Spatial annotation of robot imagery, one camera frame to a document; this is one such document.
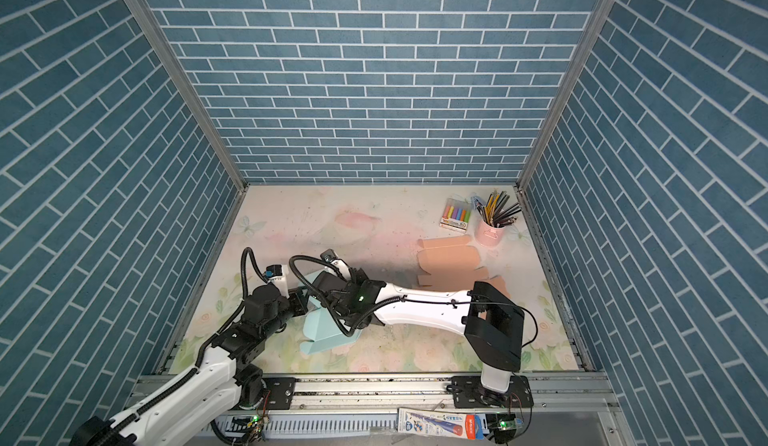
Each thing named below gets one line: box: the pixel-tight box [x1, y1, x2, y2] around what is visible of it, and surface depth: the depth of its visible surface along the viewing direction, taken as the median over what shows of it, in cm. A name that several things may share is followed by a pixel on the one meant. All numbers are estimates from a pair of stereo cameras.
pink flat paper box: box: [417, 236, 510, 298], surface depth 101 cm
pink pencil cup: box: [475, 220, 506, 247], surface depth 98 cm
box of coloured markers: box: [439, 198, 472, 232], surface depth 113 cm
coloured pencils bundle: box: [476, 189, 522, 228], surface depth 98 cm
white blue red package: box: [397, 408, 485, 440], surface depth 71 cm
